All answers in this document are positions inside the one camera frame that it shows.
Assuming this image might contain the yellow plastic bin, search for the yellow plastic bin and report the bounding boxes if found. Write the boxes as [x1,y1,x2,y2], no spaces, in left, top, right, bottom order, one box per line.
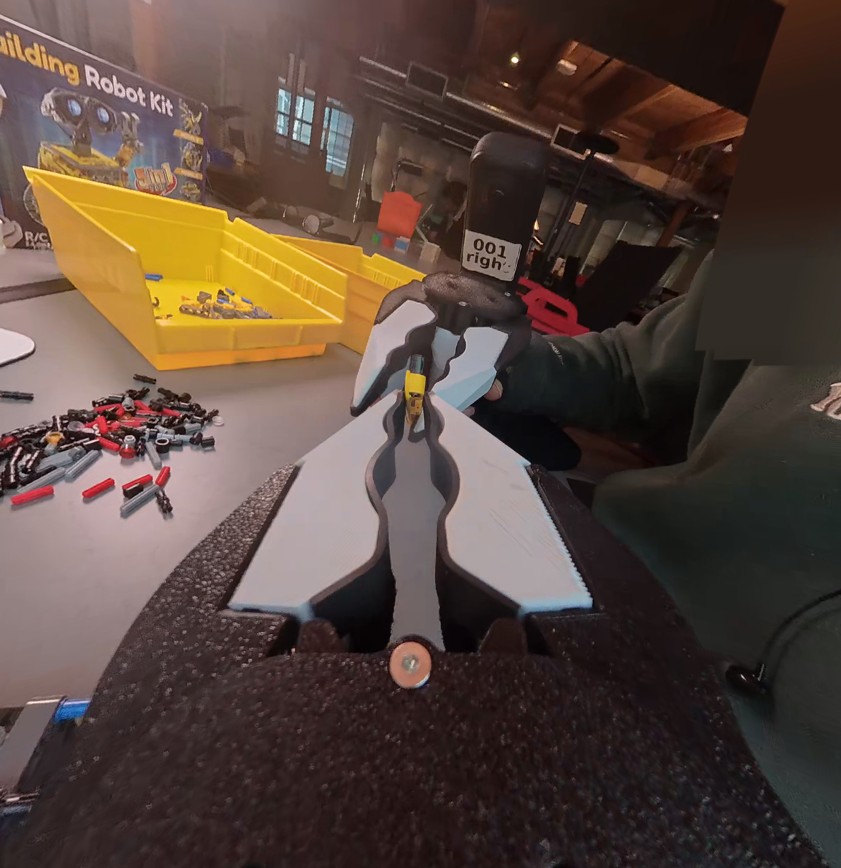
[23,166,348,372]
[274,234,428,355]

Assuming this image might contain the person's right hand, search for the person's right hand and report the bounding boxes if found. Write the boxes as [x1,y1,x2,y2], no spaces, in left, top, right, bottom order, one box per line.
[461,376,506,416]

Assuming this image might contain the dark framed window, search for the dark framed window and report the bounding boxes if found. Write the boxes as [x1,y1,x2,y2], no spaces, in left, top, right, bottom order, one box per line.
[274,75,357,179]

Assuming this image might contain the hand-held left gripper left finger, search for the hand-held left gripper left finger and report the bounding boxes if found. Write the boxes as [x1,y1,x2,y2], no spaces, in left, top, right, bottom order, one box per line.
[228,393,404,623]

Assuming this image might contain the orange fabric bag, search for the orange fabric bag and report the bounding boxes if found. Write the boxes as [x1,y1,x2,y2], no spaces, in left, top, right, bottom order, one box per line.
[378,191,424,238]

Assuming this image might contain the person's right forearm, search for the person's right forearm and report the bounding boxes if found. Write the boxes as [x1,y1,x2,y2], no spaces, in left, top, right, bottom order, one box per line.
[502,292,713,442]

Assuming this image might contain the blue building kit box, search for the blue building kit box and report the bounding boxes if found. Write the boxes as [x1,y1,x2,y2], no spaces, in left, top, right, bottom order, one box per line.
[0,14,210,248]

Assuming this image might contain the black and yellow lego model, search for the black and yellow lego model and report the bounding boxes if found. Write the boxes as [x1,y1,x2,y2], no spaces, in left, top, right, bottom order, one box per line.
[0,695,92,842]

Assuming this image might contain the heap of mixed lego pieces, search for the heap of mixed lego pieces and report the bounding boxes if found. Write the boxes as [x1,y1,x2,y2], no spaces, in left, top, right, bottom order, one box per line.
[146,271,282,321]

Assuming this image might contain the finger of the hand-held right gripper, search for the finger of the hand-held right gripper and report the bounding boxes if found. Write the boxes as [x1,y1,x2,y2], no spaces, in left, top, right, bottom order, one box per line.
[350,298,436,416]
[430,325,511,408]

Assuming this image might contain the red plastic container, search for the red plastic container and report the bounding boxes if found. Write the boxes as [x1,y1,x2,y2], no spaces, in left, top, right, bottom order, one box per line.
[518,277,591,336]

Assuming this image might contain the pile of small lego pins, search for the pile of small lego pins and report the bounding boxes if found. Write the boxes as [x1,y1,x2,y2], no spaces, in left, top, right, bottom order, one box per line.
[0,373,225,519]

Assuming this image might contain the black drawstring toggle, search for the black drawstring toggle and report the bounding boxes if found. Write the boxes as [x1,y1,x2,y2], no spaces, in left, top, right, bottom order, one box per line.
[725,665,774,699]

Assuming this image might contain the wooden book stand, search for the wooden book stand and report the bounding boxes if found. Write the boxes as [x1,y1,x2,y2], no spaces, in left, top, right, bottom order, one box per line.
[0,54,36,373]

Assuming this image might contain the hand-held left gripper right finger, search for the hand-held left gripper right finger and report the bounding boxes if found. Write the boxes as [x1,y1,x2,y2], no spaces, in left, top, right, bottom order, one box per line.
[424,393,594,618]

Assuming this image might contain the black mesh pad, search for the black mesh pad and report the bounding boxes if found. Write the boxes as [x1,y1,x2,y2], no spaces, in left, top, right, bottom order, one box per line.
[475,412,584,472]

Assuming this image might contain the yellow lego connector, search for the yellow lego connector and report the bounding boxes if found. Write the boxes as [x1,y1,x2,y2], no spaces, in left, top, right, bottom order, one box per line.
[403,369,429,426]

